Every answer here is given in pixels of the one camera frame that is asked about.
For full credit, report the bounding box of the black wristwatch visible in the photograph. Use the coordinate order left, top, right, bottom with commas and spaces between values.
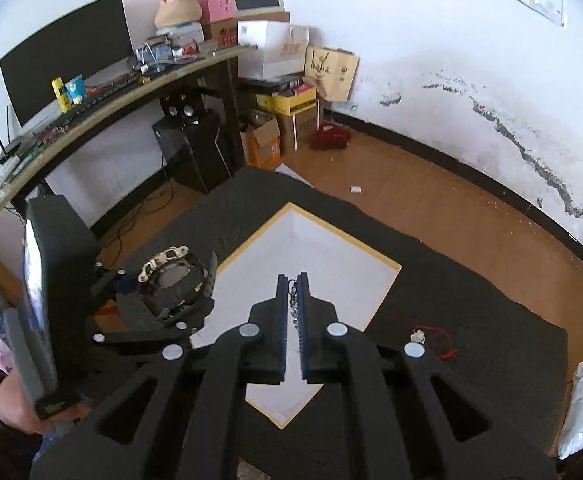
138, 245, 209, 324

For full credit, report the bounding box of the red string necklace silver pendant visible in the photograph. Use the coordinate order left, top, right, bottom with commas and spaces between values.
411, 325, 457, 361

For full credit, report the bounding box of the silver chain bracelet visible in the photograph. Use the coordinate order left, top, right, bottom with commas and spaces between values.
287, 278, 303, 356

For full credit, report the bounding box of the person's left hand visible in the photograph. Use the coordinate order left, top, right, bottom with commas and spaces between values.
0, 368, 91, 434

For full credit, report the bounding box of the dark floral patterned mat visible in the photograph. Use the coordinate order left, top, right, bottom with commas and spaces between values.
124, 168, 567, 479

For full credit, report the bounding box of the yellow white cardboard box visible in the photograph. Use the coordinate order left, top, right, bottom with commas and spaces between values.
188, 200, 405, 430

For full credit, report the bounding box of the wifi router with antennas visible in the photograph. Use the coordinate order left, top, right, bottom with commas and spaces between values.
0, 120, 24, 192

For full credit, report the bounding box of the black keyboard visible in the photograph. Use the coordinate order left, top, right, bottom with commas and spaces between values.
34, 72, 140, 144

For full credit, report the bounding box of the open cardboard box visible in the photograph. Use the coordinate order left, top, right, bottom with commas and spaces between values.
241, 114, 281, 170

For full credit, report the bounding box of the black speaker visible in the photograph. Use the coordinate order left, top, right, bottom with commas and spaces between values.
159, 88, 206, 128

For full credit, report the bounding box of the blue cup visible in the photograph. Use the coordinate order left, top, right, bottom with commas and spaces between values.
65, 74, 86, 105

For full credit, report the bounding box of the curved desk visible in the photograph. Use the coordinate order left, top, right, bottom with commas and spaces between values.
0, 46, 255, 214

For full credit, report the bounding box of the yellow bottle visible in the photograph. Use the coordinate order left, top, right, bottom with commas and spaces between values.
51, 77, 72, 114

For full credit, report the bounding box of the red cloth on floor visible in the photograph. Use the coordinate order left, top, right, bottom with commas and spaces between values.
309, 122, 352, 151

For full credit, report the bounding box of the yellow box on stack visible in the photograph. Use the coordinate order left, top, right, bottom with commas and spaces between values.
256, 84, 317, 116

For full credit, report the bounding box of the black computer monitor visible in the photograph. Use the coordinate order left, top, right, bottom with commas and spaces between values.
0, 0, 132, 125

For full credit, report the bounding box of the brown cardboard box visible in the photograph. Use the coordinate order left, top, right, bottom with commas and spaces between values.
203, 18, 237, 47

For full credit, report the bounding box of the straw hat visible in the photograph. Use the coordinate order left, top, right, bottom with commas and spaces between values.
154, 0, 203, 29

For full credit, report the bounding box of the white paper shopping bag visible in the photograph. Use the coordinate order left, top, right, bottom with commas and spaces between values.
237, 21, 310, 80

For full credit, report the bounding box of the brown kraft paper bag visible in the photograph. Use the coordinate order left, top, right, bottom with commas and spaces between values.
303, 47, 360, 103

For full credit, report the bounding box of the pink box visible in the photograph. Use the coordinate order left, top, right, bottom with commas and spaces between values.
196, 0, 236, 24

